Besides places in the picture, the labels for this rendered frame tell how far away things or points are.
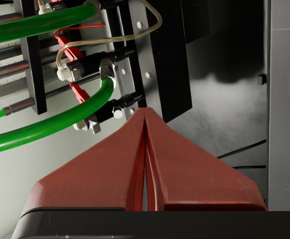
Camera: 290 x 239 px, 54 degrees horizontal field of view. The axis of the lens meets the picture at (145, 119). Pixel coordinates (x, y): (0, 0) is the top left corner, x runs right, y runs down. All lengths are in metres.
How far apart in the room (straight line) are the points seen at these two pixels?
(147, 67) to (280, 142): 0.23
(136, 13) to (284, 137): 0.27
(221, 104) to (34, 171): 0.47
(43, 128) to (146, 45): 0.26
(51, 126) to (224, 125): 0.43
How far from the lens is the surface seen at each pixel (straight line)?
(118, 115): 0.45
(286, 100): 0.39
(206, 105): 0.63
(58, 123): 0.25
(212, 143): 0.66
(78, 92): 0.48
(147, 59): 0.47
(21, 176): 0.76
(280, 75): 0.38
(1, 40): 0.24
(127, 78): 0.53
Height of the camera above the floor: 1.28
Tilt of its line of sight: 34 degrees down
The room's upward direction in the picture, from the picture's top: 119 degrees counter-clockwise
